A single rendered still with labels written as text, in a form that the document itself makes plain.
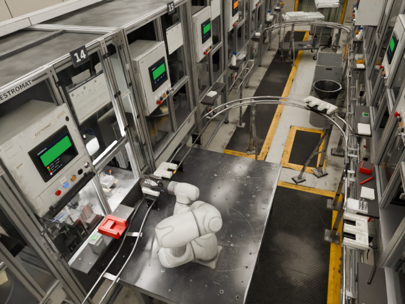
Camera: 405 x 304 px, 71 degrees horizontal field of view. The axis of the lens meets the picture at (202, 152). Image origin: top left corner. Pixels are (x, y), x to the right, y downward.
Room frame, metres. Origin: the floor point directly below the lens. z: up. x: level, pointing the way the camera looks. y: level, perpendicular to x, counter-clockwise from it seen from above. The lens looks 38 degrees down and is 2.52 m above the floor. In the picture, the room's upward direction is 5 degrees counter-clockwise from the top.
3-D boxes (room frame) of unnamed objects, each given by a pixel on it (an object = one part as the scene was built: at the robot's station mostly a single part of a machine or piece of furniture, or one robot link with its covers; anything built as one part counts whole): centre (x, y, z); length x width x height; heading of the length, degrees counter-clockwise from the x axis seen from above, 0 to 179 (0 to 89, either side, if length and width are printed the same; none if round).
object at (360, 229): (1.16, -0.99, 0.84); 0.37 x 0.14 x 0.10; 155
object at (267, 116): (5.62, -1.78, 0.01); 5.85 x 0.59 x 0.01; 155
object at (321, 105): (2.75, -1.34, 0.84); 0.37 x 0.14 x 0.10; 33
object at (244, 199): (1.56, 0.05, 0.66); 1.50 x 1.06 x 0.04; 155
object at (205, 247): (1.14, 0.04, 0.85); 0.18 x 0.16 x 0.22; 108
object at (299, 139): (3.06, -1.43, 0.01); 1.00 x 0.55 x 0.01; 155
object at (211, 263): (1.16, 0.03, 0.71); 0.22 x 0.18 x 0.06; 155
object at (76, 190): (1.19, 0.77, 1.37); 0.36 x 0.04 x 0.04; 155
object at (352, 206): (1.27, -1.04, 0.92); 0.13 x 0.10 x 0.09; 65
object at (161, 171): (1.78, 0.37, 0.84); 0.36 x 0.14 x 0.10; 155
